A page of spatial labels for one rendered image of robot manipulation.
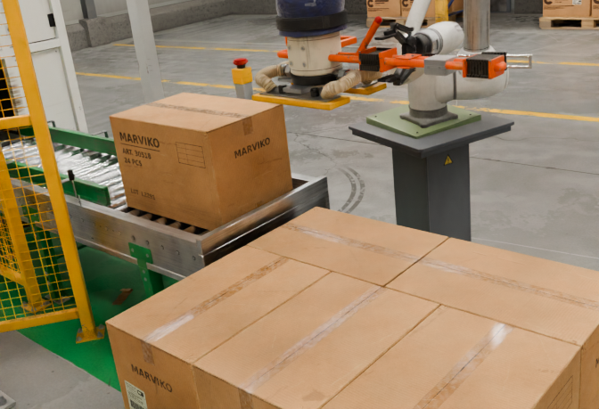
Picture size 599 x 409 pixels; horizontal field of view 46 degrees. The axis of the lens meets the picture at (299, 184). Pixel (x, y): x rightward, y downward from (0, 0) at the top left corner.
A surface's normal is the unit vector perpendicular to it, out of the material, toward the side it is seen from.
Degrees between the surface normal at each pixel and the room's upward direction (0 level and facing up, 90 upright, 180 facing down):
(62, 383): 0
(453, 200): 90
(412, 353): 0
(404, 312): 0
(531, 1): 90
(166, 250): 90
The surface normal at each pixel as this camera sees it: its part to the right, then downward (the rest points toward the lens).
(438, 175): 0.50, 0.26
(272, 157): 0.75, 0.15
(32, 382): -0.11, -0.93
